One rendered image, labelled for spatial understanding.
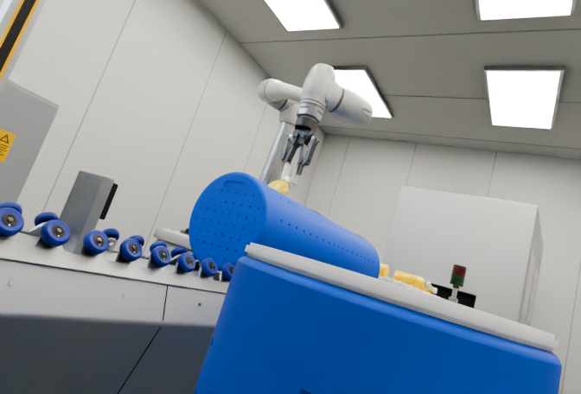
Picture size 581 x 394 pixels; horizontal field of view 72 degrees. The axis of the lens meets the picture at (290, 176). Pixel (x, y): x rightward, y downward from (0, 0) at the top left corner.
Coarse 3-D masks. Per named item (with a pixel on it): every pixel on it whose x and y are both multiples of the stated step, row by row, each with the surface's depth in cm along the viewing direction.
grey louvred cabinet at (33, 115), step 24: (0, 96) 183; (24, 96) 192; (0, 120) 185; (24, 120) 193; (48, 120) 202; (0, 144) 186; (24, 144) 195; (0, 168) 187; (24, 168) 196; (0, 192) 189
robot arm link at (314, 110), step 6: (300, 102) 139; (306, 102) 136; (312, 102) 136; (300, 108) 137; (306, 108) 136; (312, 108) 135; (318, 108) 136; (300, 114) 137; (306, 114) 136; (312, 114) 135; (318, 114) 137; (318, 120) 138
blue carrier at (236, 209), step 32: (224, 192) 116; (256, 192) 109; (192, 224) 118; (224, 224) 111; (256, 224) 105; (288, 224) 114; (320, 224) 133; (224, 256) 107; (320, 256) 130; (352, 256) 149
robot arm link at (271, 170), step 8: (288, 104) 191; (296, 104) 192; (280, 112) 196; (288, 112) 192; (296, 112) 192; (280, 120) 196; (288, 120) 193; (296, 120) 192; (280, 128) 195; (288, 128) 193; (280, 136) 193; (272, 144) 195; (280, 144) 193; (272, 152) 193; (280, 152) 192; (272, 160) 192; (280, 160) 192; (264, 168) 194; (272, 168) 192; (280, 168) 193; (264, 176) 192; (272, 176) 191; (280, 176) 194
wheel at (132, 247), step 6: (126, 240) 77; (132, 240) 78; (120, 246) 77; (126, 246) 76; (132, 246) 78; (138, 246) 79; (120, 252) 76; (126, 252) 76; (132, 252) 77; (138, 252) 78; (126, 258) 76; (132, 258) 77
